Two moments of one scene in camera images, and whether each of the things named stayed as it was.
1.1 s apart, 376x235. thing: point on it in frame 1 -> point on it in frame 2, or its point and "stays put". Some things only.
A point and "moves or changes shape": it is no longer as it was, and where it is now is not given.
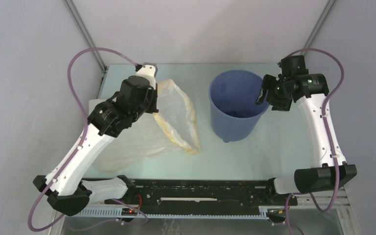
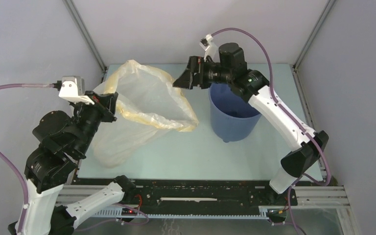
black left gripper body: (150, 105) -> (91, 116)
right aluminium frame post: (318, 27) stays put
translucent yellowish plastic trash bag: (154, 136) moves or changes shape
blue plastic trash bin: (233, 95) stays put
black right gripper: (269, 82) -> (188, 80)
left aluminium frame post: (76, 17) stays put
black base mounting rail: (203, 193) stays put
